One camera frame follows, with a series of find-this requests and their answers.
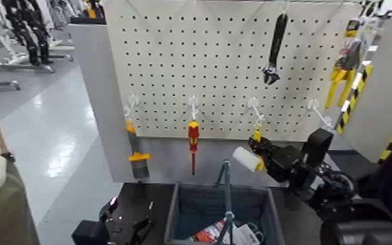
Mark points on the grey scraper orange parts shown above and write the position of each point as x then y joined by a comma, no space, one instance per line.
138,150

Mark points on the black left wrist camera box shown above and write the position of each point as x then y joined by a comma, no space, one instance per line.
90,234

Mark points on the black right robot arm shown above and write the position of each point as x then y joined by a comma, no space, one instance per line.
339,184

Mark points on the red white package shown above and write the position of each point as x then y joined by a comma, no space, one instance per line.
211,234

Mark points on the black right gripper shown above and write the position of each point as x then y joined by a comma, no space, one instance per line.
286,162

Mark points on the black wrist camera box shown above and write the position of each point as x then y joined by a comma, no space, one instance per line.
90,234
319,143

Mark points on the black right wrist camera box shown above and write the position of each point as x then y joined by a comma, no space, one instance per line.
319,143

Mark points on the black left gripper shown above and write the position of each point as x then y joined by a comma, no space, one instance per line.
119,231

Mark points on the black wristwatch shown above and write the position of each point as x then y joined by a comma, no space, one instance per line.
8,156

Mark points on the teal plastic crate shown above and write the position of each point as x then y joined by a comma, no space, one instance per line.
196,205

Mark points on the yellow black background machine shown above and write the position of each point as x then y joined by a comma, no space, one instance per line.
91,10

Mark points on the yellow paint roller white sleeve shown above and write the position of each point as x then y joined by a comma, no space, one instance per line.
245,158

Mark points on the white pegboard hook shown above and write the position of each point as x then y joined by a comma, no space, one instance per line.
315,106
132,102
254,104
285,6
193,102

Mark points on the red yellow screwdriver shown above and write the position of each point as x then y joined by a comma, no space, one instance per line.
193,137

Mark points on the grey side panel hazard stripes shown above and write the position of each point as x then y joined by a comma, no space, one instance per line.
387,68

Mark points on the pliers packaging card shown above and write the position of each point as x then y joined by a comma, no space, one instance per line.
352,29

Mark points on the white perforated pegboard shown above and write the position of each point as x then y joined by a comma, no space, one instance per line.
182,51

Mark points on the white package with scissors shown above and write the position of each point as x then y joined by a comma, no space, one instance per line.
245,236

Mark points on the black robot on stand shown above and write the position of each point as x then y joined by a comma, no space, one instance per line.
28,30

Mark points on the grey floor stand base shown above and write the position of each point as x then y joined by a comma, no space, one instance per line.
6,85

